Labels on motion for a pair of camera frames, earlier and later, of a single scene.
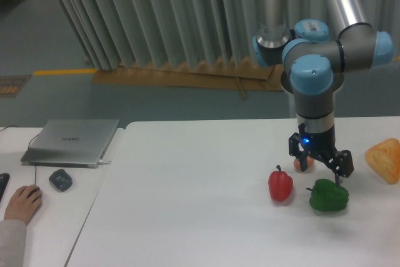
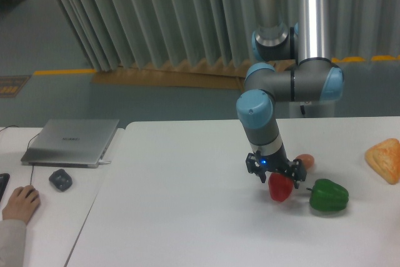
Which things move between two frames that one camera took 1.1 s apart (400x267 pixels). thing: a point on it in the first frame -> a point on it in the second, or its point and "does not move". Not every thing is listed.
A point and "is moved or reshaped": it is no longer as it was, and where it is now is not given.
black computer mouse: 34,191 is moved or reshaped
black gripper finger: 340,163 -> 297,171
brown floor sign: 10,85 does not move
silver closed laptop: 71,143 does not move
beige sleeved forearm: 13,234 does not move
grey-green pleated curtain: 187,15 does not move
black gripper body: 322,144 -> 257,161
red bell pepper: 280,185 does not move
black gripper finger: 302,157 -> 260,172
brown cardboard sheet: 225,74 does not move
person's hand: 24,202 does not move
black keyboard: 4,178 does not move
